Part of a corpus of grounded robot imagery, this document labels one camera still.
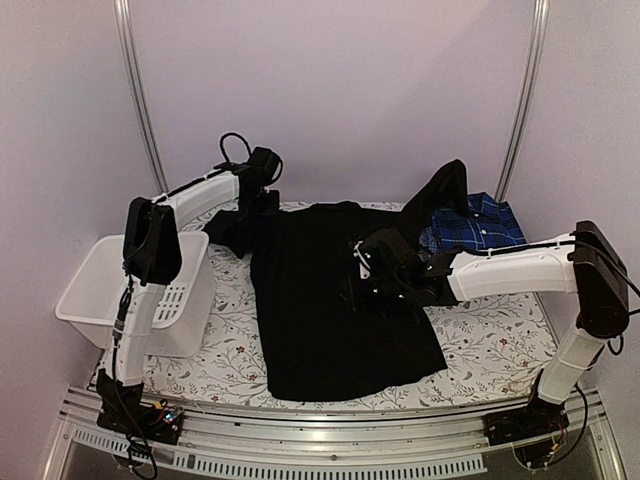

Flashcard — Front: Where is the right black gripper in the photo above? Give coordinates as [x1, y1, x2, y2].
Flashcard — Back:
[335, 275, 408, 313]

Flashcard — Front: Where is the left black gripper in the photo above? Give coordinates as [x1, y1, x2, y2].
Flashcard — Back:
[240, 188, 281, 220]

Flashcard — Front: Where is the black long sleeve shirt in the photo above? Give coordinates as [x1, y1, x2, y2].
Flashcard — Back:
[204, 161, 467, 402]

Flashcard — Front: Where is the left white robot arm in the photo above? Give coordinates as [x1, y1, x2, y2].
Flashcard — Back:
[97, 164, 283, 434]

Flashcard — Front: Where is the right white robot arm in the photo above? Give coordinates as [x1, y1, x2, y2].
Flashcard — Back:
[353, 221, 635, 436]

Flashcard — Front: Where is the blue checked folded shirt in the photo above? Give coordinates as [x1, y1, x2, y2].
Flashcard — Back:
[419, 227, 445, 257]

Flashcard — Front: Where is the floral patterned table cloth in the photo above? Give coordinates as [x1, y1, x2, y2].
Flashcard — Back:
[99, 200, 566, 413]

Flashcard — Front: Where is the blue plaid folded shirt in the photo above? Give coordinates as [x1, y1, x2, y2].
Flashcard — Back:
[429, 192, 526, 251]

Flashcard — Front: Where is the white plastic basket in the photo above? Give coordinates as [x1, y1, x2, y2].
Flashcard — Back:
[55, 232, 215, 358]

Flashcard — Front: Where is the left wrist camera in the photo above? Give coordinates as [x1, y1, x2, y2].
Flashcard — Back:
[248, 147, 284, 187]

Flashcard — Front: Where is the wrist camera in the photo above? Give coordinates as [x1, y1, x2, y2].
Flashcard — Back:
[248, 147, 284, 187]
[353, 228, 415, 280]

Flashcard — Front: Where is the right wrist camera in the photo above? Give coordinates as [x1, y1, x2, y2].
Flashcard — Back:
[353, 228, 415, 280]

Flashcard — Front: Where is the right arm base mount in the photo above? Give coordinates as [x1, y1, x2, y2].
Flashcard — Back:
[482, 396, 569, 446]

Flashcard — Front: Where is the aluminium front rail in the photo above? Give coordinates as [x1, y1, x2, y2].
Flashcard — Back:
[41, 384, 626, 480]

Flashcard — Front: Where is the left aluminium frame post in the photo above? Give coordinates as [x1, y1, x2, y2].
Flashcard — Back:
[113, 0, 169, 193]

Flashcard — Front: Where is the aluminium frame post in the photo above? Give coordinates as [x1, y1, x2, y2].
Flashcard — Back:
[495, 0, 550, 202]
[113, 0, 169, 193]

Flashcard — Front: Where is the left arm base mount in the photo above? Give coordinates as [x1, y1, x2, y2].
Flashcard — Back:
[97, 400, 184, 445]

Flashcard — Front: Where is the right aluminium frame post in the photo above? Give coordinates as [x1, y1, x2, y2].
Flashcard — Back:
[495, 0, 550, 202]

